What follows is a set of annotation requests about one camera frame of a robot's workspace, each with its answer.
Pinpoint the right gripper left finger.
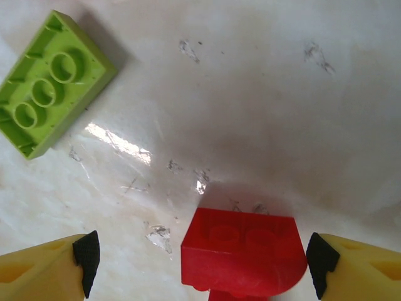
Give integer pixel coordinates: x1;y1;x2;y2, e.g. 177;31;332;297
0;230;102;301

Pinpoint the red rounded lego brick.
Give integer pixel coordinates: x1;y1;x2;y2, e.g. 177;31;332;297
180;206;310;301

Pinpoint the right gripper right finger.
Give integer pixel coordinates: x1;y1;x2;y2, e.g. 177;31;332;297
305;231;401;301

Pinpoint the green long lego brick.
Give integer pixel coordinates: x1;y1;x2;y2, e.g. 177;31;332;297
0;9;120;162

